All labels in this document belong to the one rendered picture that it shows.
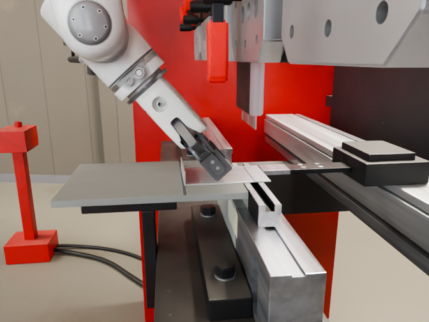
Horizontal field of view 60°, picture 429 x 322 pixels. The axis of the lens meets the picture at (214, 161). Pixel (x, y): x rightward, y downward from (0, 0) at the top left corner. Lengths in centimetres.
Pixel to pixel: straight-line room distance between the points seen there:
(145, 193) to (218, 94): 96
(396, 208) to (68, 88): 335
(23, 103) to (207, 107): 274
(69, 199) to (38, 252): 199
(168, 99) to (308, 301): 30
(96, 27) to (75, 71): 324
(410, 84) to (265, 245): 75
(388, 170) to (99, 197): 43
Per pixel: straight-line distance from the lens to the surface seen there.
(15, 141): 231
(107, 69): 53
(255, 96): 53
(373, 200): 71
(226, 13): 53
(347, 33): 19
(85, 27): 45
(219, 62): 41
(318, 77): 154
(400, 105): 113
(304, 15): 24
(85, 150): 378
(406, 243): 65
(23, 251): 254
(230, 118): 146
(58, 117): 382
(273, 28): 33
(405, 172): 66
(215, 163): 54
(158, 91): 52
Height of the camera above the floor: 118
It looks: 15 degrees down
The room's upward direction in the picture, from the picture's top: straight up
